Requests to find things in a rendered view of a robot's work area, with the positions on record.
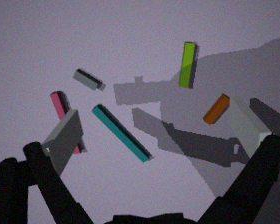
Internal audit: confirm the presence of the orange rod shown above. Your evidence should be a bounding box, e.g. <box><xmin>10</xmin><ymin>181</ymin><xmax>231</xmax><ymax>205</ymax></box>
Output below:
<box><xmin>203</xmin><ymin>94</ymin><xmax>230</xmax><ymax>125</ymax></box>

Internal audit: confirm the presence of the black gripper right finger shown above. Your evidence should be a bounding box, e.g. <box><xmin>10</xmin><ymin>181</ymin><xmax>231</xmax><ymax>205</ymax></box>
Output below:
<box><xmin>196</xmin><ymin>96</ymin><xmax>280</xmax><ymax>224</ymax></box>

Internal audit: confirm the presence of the turquoise rod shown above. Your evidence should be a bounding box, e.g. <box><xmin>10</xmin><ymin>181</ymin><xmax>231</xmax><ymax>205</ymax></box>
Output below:
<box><xmin>92</xmin><ymin>104</ymin><xmax>149</xmax><ymax>163</ymax></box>

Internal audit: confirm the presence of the lime green rod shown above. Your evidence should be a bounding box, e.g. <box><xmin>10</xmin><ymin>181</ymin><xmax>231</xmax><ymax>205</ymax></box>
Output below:
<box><xmin>179</xmin><ymin>42</ymin><xmax>195</xmax><ymax>88</ymax></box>

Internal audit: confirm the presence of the grey rod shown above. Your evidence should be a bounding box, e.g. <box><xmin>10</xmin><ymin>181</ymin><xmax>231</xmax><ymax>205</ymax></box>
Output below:
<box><xmin>72</xmin><ymin>69</ymin><xmax>100</xmax><ymax>91</ymax></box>

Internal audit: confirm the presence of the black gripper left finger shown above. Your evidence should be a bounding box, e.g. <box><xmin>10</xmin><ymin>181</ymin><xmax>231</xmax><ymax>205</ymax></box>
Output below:
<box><xmin>0</xmin><ymin>109</ymin><xmax>94</xmax><ymax>224</ymax></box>

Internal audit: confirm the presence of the pink rod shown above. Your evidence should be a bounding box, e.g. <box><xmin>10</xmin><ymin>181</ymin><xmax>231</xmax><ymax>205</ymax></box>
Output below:
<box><xmin>50</xmin><ymin>91</ymin><xmax>82</xmax><ymax>154</ymax></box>

